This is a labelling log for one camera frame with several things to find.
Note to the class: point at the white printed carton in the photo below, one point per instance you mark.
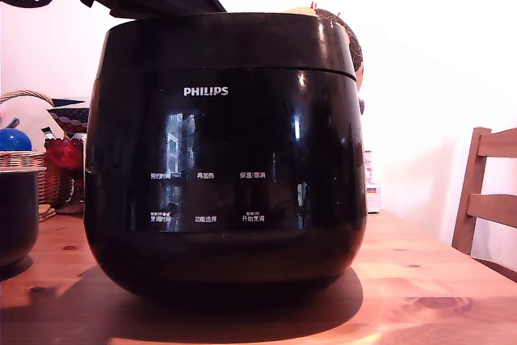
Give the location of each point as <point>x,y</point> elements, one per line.
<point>372,191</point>

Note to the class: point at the wooden chair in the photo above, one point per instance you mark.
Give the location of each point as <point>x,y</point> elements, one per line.
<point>484,203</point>

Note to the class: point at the black inner pot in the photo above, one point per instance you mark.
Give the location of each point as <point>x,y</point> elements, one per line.
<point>16,215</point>

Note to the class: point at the tan globe with dark pattern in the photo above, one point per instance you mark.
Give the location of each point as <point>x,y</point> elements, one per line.
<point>355,50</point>

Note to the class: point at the blue ball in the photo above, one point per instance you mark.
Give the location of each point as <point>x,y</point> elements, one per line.
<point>14,140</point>

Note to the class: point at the dark blue patterned bowl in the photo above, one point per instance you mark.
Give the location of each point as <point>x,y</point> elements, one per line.
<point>70,116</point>

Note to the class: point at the black Philips rice cooker body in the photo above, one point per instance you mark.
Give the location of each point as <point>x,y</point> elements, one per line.
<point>226,139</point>

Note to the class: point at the black rice cooker lid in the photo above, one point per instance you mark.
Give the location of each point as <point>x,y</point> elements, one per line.
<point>210,42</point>

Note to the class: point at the red glass jar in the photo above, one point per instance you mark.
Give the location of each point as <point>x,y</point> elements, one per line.
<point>60,155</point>

